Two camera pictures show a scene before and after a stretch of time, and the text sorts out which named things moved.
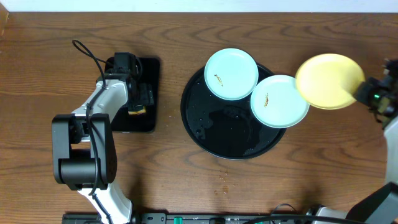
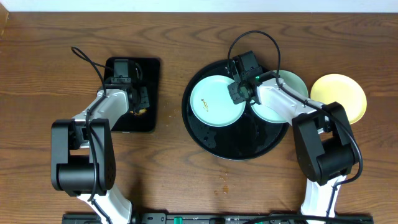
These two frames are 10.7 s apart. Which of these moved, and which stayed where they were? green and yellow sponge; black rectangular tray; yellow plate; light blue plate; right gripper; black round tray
Moved: yellow plate; light blue plate; right gripper
Stayed: black round tray; green and yellow sponge; black rectangular tray
